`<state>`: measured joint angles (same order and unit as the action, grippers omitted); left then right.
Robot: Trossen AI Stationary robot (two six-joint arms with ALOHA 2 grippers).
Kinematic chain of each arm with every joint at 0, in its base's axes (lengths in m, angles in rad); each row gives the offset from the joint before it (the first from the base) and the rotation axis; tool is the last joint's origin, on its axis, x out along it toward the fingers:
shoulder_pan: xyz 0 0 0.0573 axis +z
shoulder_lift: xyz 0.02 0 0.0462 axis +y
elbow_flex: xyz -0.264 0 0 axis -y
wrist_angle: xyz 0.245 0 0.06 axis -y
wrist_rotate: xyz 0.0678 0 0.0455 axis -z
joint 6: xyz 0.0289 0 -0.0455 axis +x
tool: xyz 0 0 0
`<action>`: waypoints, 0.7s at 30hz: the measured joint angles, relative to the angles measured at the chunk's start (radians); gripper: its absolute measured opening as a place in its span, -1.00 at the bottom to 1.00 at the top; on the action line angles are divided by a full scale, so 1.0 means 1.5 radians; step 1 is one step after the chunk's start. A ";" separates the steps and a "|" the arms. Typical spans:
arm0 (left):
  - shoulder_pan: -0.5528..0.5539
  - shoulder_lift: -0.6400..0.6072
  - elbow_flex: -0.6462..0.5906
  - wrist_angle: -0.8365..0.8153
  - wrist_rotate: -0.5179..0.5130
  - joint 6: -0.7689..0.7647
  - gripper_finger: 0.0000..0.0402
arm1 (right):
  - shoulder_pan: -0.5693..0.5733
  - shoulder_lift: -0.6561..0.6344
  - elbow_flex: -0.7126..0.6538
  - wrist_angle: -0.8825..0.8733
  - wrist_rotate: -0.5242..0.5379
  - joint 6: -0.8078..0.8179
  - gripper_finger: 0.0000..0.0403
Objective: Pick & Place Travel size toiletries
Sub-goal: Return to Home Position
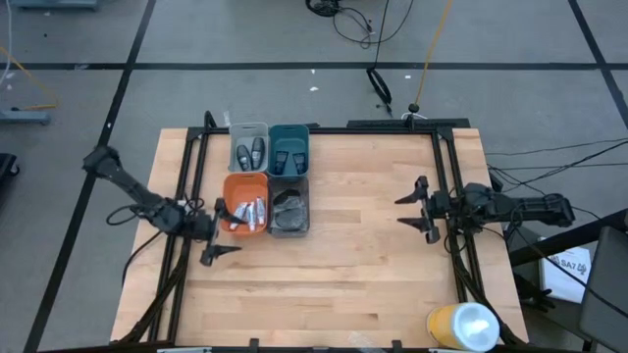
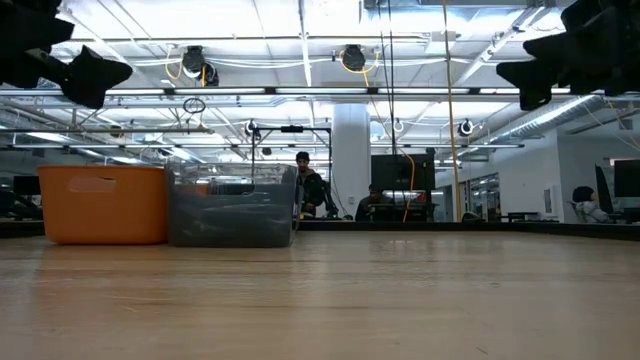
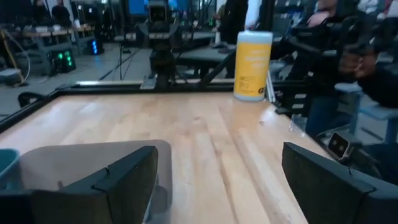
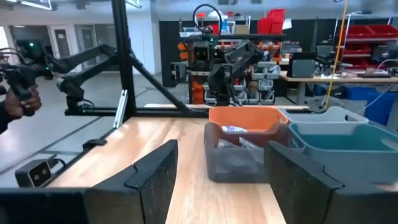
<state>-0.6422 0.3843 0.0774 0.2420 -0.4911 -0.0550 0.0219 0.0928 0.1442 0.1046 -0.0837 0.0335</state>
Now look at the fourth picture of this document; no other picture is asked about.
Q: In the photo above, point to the silver metal bar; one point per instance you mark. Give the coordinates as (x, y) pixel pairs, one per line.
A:
(120, 109)

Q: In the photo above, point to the blue storage crate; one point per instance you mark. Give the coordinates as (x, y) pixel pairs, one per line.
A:
(373, 102)

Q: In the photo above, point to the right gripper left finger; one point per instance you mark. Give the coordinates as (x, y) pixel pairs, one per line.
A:
(149, 186)

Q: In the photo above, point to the grey translucent plastic bin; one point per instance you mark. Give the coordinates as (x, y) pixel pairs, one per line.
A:
(233, 171)

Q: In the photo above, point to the orange plastic bin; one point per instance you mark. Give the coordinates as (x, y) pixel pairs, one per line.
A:
(248, 118)

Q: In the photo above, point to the teal plastic bin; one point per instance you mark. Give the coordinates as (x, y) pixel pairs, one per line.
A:
(348, 155)

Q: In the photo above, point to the white toothpaste tube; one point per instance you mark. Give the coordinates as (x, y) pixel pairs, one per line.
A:
(233, 128)

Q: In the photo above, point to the red storage bin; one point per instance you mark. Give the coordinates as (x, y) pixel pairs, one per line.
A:
(270, 21)

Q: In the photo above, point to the metal shelf red bins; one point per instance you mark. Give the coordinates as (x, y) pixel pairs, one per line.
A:
(367, 34)

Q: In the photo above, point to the black table-level camera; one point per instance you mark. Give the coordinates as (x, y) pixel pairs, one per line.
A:
(34, 174)

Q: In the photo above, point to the grey equipment box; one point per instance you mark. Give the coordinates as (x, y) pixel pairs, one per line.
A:
(301, 67)

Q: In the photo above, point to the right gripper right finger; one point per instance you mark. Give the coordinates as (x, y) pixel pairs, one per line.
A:
(298, 186)

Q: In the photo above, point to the person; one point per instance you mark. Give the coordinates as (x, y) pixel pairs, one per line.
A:
(18, 105)

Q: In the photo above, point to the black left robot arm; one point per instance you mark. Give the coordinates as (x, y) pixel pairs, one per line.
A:
(239, 59)

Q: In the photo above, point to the orange black background robot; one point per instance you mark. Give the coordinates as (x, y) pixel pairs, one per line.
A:
(264, 84)

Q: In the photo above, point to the light grey plastic bin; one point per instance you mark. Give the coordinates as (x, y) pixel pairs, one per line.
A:
(323, 119)

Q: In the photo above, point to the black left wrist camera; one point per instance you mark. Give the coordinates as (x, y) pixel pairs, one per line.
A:
(201, 54)

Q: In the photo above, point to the wooden workbench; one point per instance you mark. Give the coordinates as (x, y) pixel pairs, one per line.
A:
(342, 79)

